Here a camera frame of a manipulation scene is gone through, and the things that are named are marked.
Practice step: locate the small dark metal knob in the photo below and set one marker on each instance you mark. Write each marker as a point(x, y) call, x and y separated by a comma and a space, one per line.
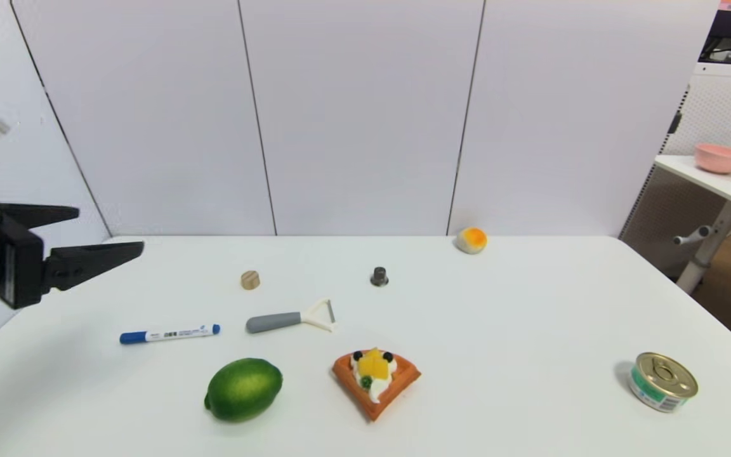
point(379, 278)

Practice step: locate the black pegboard clip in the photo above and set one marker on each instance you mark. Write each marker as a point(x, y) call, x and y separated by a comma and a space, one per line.
point(676, 121)

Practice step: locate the green lime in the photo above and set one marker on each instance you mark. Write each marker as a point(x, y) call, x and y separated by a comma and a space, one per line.
point(243, 389)

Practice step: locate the toy waffle slice with fruit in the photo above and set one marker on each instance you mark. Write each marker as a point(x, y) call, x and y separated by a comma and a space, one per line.
point(398, 381)

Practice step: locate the white pegboard panel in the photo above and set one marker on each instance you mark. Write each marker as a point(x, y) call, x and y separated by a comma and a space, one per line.
point(721, 107)

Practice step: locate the pink bowl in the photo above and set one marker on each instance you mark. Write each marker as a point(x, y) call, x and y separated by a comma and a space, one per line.
point(721, 160)

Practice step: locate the white side desk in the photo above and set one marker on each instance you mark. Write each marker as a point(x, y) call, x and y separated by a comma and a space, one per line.
point(722, 183)

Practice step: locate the blue whiteboard marker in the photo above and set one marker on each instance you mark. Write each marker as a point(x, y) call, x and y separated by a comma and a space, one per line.
point(169, 333)

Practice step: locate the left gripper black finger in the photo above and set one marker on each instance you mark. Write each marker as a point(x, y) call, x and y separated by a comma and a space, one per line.
point(42, 216)
point(92, 261)

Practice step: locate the orange and white toy bun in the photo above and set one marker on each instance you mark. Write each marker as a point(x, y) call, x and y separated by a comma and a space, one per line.
point(471, 241)

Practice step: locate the small wooden cylinder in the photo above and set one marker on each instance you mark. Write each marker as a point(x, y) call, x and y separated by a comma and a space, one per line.
point(250, 280)

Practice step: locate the gold-lid tin can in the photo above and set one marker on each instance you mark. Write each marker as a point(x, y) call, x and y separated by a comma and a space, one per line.
point(664, 378)

